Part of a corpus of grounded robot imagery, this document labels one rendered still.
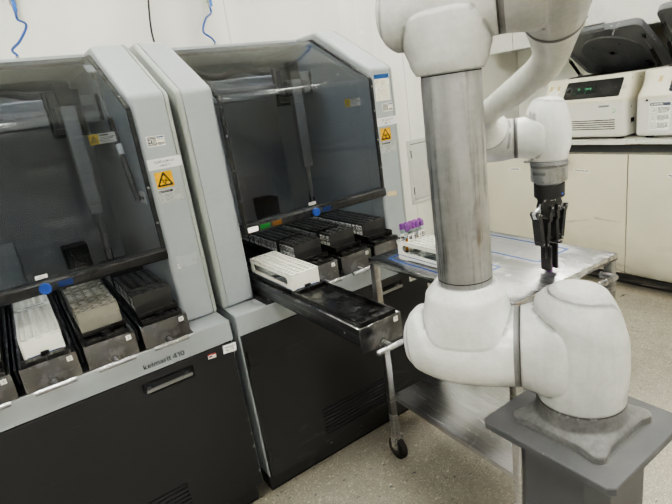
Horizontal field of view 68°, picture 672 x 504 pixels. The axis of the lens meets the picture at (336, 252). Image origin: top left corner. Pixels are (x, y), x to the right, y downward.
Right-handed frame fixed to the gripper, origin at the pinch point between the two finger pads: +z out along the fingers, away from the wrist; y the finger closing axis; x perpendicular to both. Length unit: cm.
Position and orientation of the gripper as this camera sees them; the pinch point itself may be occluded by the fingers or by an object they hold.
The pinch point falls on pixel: (549, 256)
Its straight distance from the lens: 146.0
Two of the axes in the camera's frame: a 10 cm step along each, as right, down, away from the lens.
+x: 5.4, 1.8, -8.2
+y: -8.3, 2.7, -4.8
